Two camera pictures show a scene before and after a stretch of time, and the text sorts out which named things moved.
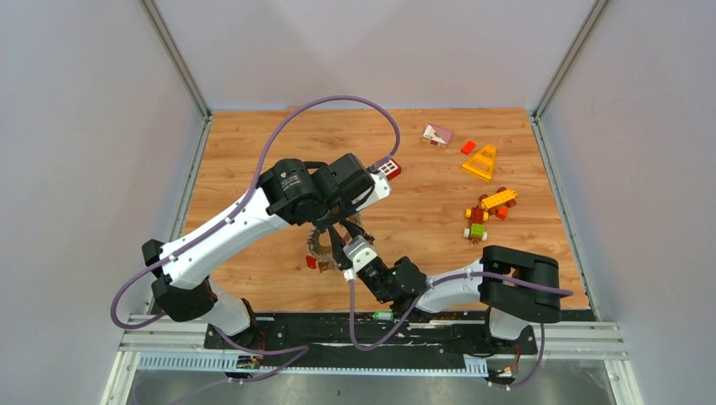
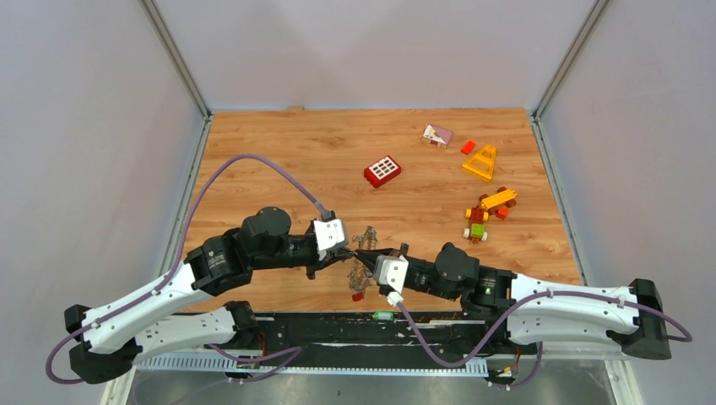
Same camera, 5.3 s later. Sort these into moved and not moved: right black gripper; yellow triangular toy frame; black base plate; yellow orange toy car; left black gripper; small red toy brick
Moved: left black gripper; right black gripper
Not moved: yellow orange toy car; black base plate; yellow triangular toy frame; small red toy brick
